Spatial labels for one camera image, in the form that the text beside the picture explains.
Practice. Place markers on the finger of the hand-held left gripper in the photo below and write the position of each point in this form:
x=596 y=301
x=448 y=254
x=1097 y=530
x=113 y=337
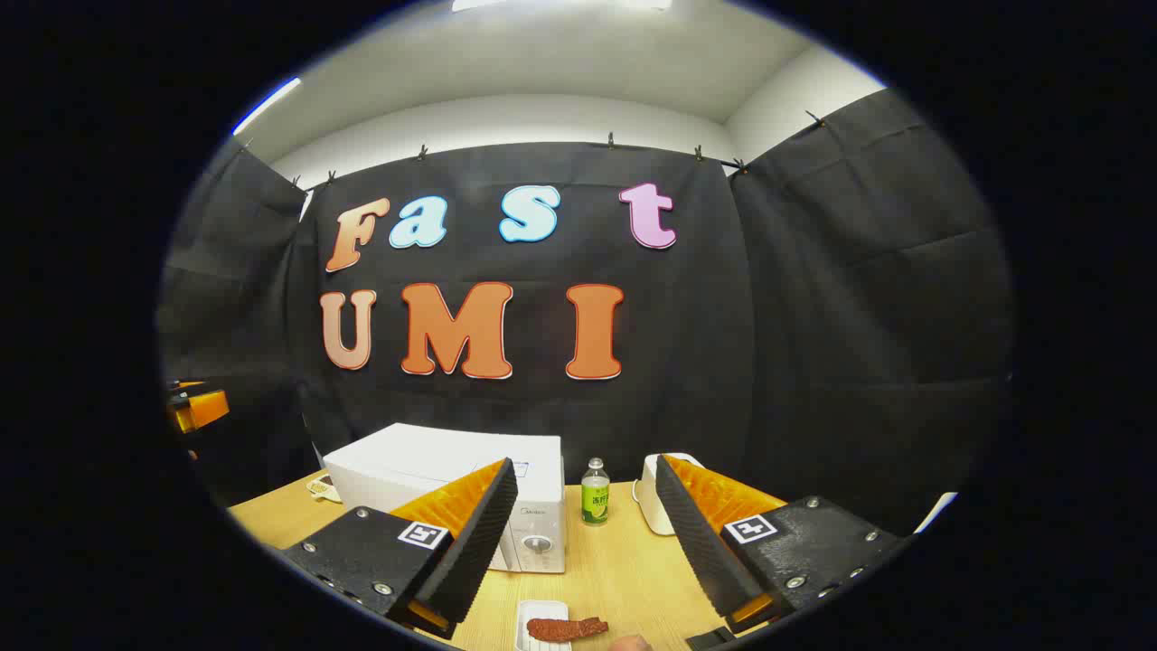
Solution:
x=203 y=409

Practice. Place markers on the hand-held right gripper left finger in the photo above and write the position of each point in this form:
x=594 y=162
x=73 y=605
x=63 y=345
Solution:
x=479 y=542

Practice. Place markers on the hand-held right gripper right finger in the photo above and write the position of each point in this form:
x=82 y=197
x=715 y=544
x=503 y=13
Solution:
x=696 y=542

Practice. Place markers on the white microwave oven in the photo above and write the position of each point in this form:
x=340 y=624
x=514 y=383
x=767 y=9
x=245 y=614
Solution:
x=434 y=452

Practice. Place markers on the red meat strip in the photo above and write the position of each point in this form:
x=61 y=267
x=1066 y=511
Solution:
x=565 y=628

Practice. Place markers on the white toaster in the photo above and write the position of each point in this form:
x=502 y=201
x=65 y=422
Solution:
x=651 y=506

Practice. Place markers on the white plastic tray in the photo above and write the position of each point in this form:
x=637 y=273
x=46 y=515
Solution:
x=535 y=610

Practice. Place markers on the green label drink bottle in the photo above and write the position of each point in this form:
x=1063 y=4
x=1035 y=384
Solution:
x=595 y=502

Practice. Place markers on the black backdrop cloth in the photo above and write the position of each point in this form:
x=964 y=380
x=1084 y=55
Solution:
x=768 y=316

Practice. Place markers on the ceiling light strip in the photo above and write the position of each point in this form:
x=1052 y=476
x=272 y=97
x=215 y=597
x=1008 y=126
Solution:
x=267 y=105

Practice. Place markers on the row of black cloth clips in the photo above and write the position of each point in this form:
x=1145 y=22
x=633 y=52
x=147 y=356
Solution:
x=610 y=140

